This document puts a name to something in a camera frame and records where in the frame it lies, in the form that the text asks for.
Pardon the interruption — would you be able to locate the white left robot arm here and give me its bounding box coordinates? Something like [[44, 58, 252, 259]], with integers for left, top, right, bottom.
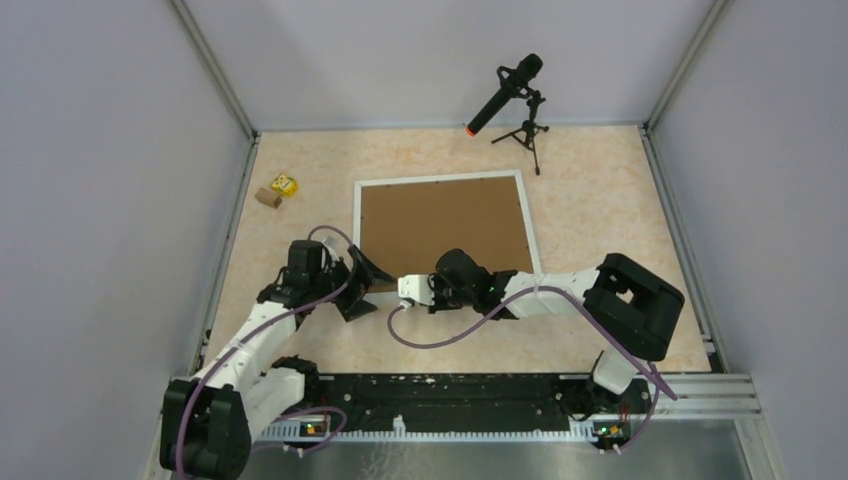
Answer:
[[159, 239, 397, 479]]

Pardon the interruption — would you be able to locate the black mini tripod stand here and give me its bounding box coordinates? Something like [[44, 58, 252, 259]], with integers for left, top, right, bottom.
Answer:
[[491, 90, 550, 176]]

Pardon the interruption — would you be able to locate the white picture frame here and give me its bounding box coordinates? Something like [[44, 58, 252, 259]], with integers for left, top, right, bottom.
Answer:
[[351, 169, 543, 309]]

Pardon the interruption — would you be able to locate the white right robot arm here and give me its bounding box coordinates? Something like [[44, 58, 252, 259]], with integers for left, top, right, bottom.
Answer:
[[413, 249, 685, 412]]

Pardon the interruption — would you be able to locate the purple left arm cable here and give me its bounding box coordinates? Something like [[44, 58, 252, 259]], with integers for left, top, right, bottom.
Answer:
[[173, 225, 359, 480]]

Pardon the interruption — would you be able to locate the white toothed cable channel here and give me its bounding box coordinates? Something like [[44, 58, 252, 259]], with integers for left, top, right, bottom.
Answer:
[[254, 415, 598, 444]]

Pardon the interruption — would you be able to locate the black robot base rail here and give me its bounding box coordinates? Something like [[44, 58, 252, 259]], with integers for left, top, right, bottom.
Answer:
[[260, 357, 653, 445]]

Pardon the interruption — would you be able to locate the yellow toy cube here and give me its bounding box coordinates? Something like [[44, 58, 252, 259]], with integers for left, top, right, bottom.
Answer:
[[270, 173, 299, 197]]

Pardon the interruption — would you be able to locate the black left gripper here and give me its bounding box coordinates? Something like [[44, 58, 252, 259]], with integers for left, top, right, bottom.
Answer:
[[310, 245, 397, 321]]

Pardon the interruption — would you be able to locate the black shotgun microphone orange tip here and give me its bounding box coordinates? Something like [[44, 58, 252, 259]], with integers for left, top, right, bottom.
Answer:
[[465, 53, 543, 137]]

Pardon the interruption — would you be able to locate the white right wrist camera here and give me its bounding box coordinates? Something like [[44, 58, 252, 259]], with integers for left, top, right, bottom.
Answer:
[[397, 274, 435, 306]]

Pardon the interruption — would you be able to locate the small brown cardboard block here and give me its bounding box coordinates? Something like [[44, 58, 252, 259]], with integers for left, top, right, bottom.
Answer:
[[254, 188, 282, 209]]

